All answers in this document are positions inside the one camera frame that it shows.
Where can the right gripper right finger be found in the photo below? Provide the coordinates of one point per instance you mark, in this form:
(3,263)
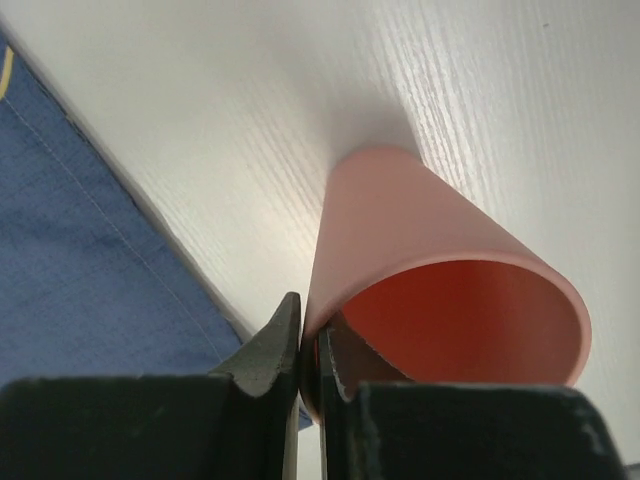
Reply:
(377,424)

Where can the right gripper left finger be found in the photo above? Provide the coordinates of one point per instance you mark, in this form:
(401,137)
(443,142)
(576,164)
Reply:
(240,421)

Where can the pink plastic cup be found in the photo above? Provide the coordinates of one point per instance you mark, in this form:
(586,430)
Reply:
(439,289)

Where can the blue cloth placemat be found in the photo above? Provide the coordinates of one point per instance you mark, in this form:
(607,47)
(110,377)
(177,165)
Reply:
(88,285)

